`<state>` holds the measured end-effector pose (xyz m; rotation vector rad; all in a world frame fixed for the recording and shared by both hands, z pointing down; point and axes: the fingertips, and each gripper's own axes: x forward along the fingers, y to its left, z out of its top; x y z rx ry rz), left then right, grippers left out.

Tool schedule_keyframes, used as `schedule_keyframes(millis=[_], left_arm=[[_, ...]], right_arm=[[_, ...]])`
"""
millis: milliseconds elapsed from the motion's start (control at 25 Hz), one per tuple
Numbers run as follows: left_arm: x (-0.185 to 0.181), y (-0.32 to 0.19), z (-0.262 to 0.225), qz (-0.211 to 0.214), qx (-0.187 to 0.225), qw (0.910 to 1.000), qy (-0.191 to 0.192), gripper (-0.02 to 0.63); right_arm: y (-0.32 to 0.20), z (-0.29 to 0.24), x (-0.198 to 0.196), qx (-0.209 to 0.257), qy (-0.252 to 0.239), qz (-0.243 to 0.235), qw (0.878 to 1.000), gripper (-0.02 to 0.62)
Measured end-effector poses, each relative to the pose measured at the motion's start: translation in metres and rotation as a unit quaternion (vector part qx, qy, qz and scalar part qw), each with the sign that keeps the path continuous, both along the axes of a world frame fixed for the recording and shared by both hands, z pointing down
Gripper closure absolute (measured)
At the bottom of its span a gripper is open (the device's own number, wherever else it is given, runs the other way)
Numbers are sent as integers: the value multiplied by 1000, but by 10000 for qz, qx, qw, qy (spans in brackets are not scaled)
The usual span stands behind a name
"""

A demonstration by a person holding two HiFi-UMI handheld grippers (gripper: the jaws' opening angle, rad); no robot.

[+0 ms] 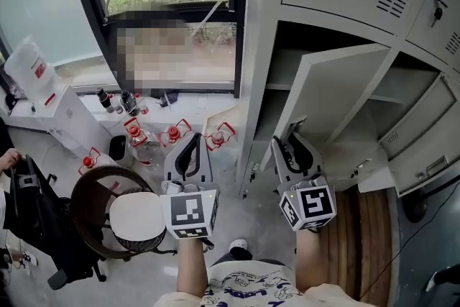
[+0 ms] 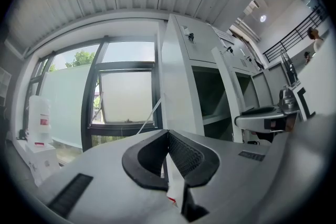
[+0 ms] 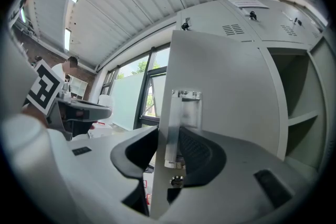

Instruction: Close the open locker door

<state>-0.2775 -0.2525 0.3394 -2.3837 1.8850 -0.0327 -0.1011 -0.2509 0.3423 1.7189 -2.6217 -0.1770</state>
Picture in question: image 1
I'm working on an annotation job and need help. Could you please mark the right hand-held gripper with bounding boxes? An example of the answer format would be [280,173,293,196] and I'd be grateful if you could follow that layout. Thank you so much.
[271,132,338,232]

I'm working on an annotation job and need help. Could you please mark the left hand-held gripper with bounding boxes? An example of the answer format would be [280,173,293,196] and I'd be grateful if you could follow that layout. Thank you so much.
[160,132,221,240]

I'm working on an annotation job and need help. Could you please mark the grey metal locker door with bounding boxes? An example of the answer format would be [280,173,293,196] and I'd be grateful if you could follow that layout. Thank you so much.
[379,72,458,198]
[260,42,392,172]

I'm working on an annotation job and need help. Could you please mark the person's left forearm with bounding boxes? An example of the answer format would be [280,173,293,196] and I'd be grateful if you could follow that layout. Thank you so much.
[175,237,211,298]

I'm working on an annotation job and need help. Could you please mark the person's right forearm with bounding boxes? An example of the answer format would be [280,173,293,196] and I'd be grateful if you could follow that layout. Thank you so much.
[293,228,334,294]

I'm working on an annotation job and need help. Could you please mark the black-headed key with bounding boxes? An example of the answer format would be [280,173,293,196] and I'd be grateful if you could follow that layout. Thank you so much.
[431,0,449,29]

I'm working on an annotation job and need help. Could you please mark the small black device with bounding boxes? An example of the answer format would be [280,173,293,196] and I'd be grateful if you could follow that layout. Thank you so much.
[159,91,180,109]

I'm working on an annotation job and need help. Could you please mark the white bin black liner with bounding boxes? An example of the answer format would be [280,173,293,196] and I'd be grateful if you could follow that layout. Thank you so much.
[108,134,134,168]

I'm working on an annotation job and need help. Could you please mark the small clear bottle red label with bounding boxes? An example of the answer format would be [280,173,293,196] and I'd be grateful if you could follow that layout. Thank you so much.
[109,93,124,116]
[134,92,150,116]

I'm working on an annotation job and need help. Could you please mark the brown wicker chair white cushion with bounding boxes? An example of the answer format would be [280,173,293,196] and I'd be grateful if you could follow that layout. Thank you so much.
[70,165,178,262]

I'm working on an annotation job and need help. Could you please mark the small dark bottle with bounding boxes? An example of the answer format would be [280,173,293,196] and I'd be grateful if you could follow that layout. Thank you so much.
[119,88,139,116]
[94,87,114,114]

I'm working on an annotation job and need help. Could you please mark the person's dark trousers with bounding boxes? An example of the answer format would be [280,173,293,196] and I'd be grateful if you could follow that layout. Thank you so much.
[216,245,288,267]

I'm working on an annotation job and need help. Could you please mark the wooden slat platform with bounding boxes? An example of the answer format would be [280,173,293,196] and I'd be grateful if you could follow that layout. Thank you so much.
[316,186,395,303]

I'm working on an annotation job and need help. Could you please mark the white cardboard box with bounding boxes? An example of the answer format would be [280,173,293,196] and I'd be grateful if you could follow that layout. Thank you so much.
[34,82,113,155]

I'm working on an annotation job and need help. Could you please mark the person's cream printed shirt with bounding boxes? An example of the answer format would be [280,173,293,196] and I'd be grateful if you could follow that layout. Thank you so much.
[154,257,378,307]

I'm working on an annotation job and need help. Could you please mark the clear plastic bag red label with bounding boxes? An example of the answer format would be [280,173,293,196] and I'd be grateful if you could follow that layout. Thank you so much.
[3,35,58,109]

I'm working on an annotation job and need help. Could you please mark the black floor cable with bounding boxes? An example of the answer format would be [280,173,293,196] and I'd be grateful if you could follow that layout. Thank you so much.
[359,183,460,301]

